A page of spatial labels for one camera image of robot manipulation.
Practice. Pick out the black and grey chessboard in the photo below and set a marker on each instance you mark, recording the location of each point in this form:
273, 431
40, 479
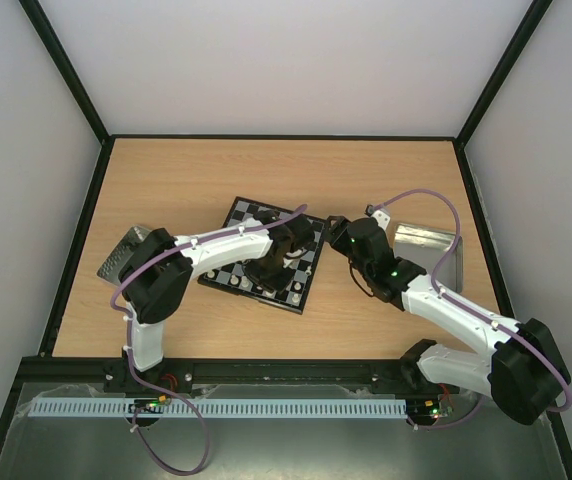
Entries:
308, 258

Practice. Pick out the black aluminium frame rail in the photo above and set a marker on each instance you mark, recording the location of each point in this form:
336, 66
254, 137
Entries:
397, 377

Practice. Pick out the light blue cable duct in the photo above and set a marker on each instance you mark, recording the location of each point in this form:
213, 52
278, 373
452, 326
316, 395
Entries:
221, 408

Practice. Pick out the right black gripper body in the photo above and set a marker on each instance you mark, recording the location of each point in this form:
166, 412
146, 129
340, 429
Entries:
342, 231

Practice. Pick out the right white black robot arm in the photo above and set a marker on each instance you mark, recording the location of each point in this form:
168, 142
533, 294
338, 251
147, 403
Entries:
516, 364

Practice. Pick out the metal tray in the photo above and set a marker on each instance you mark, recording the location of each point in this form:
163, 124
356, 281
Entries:
425, 246
110, 268

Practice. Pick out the left metal tray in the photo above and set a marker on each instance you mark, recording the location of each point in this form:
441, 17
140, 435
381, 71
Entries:
110, 268

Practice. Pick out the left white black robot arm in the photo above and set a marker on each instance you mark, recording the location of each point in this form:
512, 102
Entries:
152, 283

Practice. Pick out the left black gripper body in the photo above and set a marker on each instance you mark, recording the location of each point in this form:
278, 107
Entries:
267, 272

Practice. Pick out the right metal tray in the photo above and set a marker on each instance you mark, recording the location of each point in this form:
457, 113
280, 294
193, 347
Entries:
425, 246

